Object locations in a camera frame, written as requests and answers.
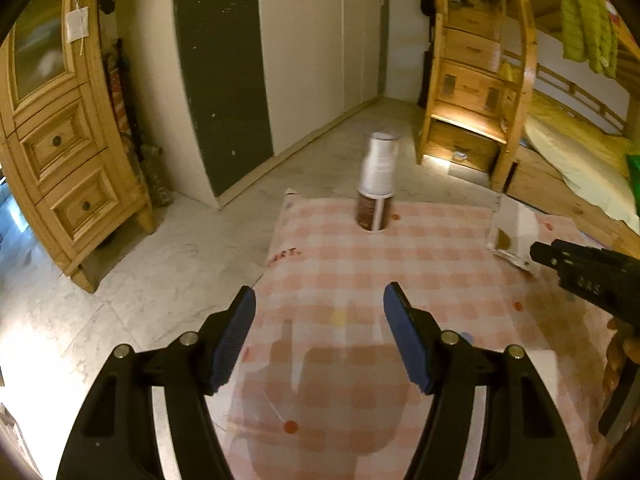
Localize green puffer jacket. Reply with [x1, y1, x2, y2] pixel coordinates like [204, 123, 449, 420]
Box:
[560, 0, 621, 78]

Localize brown spray bottle white cap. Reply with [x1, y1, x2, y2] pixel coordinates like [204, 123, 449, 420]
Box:
[354, 131, 401, 233]

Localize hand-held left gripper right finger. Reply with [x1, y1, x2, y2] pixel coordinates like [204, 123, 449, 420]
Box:
[382, 281, 583, 480]

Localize wooden stair drawers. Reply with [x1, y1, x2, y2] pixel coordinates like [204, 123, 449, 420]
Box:
[415, 0, 538, 193]

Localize wooden bunk bed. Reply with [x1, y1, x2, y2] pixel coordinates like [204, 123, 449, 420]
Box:
[500, 0, 640, 256]

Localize wooden cabinet with drawers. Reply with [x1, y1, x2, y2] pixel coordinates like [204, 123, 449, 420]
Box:
[0, 0, 156, 295]

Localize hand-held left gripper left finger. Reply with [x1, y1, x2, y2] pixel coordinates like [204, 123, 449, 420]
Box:
[57, 285, 257, 480]

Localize white paper note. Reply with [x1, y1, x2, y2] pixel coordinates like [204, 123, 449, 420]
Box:
[65, 6, 91, 43]

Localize dark patterned bundle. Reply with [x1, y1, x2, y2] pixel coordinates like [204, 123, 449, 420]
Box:
[102, 37, 176, 208]

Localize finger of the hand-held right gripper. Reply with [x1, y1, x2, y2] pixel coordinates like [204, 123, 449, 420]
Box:
[530, 239, 568, 276]

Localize person's right hand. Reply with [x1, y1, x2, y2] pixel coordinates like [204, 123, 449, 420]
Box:
[604, 316, 632, 401]

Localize yellow mattress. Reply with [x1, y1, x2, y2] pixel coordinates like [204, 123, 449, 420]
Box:
[522, 95, 640, 226]

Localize pink checkered tablecloth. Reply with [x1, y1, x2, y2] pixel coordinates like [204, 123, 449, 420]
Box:
[220, 189, 621, 480]

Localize white wardrobe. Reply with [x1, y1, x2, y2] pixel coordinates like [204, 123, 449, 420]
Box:
[257, 0, 386, 153]

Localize white paper packet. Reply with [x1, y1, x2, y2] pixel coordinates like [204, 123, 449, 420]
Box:
[485, 192, 541, 276]

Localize dark green wall panel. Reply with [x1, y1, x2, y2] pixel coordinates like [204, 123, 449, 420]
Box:
[172, 0, 275, 198]

